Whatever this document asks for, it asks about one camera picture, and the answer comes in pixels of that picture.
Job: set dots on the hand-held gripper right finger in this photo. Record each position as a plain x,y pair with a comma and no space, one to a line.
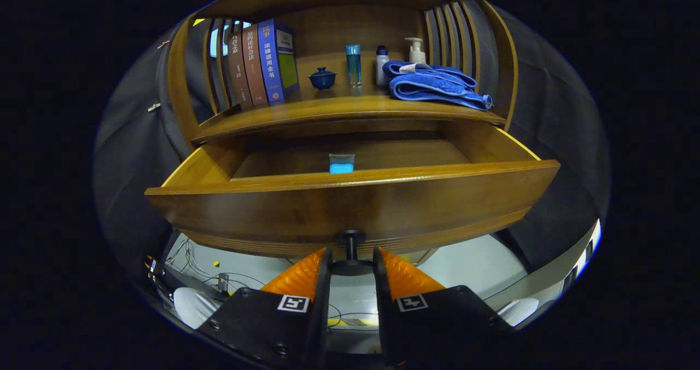
383,310

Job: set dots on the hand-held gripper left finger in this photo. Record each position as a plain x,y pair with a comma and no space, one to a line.
322,304

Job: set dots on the black drawer knob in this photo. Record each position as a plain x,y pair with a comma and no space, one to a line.
350,244

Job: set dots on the wooden drawer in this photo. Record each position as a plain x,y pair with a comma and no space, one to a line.
355,206

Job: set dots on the blue squeeze tube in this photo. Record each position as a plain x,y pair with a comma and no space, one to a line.
342,163

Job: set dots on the wooden countertop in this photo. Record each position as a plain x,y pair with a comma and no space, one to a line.
328,107

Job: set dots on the wooden cabinet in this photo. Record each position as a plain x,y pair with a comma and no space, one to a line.
350,25

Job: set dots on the blue lidded teacup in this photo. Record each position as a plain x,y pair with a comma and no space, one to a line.
322,78

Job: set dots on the blue folded towel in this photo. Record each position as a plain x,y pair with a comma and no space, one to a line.
437,86

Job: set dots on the blue glass bottle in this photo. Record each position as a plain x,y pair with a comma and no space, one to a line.
353,66

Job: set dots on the white bottle blue cap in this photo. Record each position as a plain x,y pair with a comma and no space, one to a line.
381,69

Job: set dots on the reddish brown book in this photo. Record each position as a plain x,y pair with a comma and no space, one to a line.
254,64

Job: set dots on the blue book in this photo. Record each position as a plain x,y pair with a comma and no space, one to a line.
276,58

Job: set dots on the dark brown book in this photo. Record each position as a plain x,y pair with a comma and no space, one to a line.
236,64

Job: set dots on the white pump bottle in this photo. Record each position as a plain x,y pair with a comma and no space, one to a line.
416,53

